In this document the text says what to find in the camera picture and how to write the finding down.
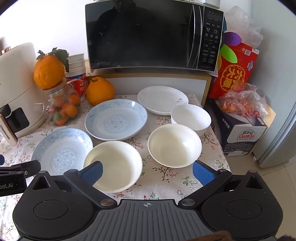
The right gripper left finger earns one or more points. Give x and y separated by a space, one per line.
82 181

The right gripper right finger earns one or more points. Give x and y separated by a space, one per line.
211 180

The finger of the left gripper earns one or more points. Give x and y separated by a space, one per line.
29 169

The blue patterned plate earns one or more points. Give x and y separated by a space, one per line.
63 150
116 120

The large white bowl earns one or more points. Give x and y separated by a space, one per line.
174 145
122 165

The small white bowl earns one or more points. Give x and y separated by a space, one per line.
192 116

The plain white plate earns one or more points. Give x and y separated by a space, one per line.
161 99

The Ganten water carton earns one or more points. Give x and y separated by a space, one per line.
236 134

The floral tablecloth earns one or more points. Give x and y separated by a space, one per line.
155 182

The white air fryer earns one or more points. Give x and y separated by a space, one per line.
19 93

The glass jar of small oranges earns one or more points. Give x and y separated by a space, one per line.
61 104

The white refrigerator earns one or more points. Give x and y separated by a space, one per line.
278 143

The bag of small oranges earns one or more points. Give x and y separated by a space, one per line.
243 99

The large orange on table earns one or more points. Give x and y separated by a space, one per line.
99 90

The white wooden shelf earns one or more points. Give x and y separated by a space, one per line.
131 82

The red paper cup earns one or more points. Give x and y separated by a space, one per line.
79 84

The orange with leaves on jar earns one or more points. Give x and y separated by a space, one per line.
50 68

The stack of paper cups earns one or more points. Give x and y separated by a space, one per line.
76 65

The red gift box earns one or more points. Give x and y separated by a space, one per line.
235 63

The black microwave oven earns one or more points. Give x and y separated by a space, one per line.
169 34

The clear plastic bag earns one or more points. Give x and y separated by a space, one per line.
239 22

